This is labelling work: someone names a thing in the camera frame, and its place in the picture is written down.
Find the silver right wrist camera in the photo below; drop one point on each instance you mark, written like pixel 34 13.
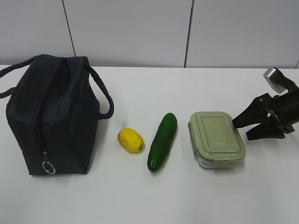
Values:
pixel 275 79

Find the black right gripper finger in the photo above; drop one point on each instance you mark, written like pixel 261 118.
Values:
pixel 255 113
pixel 265 130

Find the green lidded glass container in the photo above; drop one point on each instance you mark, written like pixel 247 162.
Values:
pixel 215 142

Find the green cucumber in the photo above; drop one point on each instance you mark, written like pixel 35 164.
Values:
pixel 162 142

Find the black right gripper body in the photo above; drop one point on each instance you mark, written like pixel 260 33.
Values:
pixel 284 109

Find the dark navy lunch bag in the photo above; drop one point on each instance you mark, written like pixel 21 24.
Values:
pixel 54 111

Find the yellow lemon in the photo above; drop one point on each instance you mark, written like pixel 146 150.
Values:
pixel 130 140

